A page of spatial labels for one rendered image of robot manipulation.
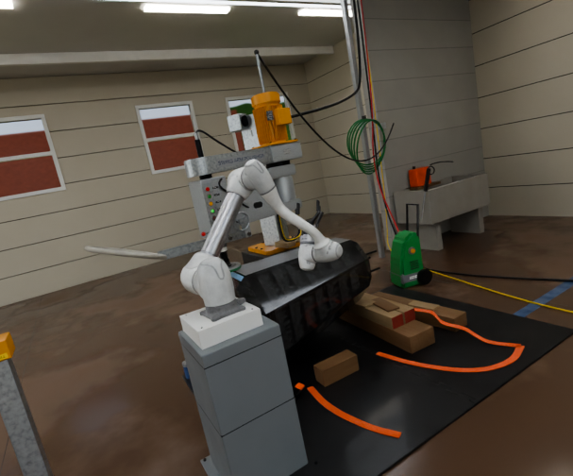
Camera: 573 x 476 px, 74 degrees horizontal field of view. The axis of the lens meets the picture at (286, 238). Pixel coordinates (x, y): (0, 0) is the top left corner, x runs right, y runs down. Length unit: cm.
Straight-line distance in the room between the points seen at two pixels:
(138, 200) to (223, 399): 722
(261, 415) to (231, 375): 27
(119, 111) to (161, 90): 103
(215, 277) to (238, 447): 79
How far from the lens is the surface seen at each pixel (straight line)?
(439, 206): 550
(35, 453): 211
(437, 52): 685
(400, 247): 427
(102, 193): 872
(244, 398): 194
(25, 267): 878
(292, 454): 222
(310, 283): 286
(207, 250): 208
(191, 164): 276
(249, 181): 210
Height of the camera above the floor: 153
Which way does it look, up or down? 11 degrees down
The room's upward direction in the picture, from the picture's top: 11 degrees counter-clockwise
